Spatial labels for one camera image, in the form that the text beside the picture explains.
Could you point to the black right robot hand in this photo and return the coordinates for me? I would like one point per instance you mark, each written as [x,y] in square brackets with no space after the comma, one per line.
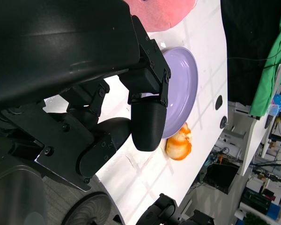
[164,211]

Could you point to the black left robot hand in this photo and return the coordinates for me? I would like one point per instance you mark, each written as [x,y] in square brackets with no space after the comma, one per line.
[61,58]

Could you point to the pink plush doll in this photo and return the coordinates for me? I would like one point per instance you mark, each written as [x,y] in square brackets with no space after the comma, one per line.
[159,14]

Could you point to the purple plastic plate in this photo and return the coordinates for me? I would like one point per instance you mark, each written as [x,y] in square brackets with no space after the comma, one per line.
[182,82]

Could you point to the black box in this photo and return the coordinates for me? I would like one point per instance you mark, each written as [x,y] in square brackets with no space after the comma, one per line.
[221,178]

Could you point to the orange white bread toy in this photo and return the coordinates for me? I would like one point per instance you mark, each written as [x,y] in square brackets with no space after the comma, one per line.
[178,145]

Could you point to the white cabinet panel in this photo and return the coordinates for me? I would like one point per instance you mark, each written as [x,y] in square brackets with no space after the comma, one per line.
[255,140]

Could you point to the black round table grommet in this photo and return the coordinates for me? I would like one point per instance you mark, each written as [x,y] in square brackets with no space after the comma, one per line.
[219,102]

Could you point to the blue plastic item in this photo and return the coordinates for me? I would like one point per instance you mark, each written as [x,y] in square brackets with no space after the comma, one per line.
[276,103]

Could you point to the green cloth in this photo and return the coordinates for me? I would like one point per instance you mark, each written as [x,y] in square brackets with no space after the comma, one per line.
[271,70]

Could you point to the black backdrop cloth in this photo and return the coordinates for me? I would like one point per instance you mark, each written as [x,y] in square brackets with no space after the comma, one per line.
[248,35]

